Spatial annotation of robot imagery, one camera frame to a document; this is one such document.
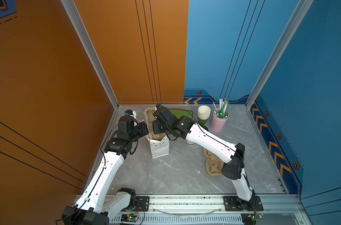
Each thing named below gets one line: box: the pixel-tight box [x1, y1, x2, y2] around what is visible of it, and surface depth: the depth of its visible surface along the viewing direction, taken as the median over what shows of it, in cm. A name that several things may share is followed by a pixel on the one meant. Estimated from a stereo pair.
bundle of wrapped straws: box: [218, 98, 230, 119], surface depth 95 cm
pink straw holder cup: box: [210, 107, 230, 133], surface depth 98 cm
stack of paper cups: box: [197, 105, 211, 126], surface depth 100 cm
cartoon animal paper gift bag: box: [141, 119, 170, 160], surface depth 74 cm
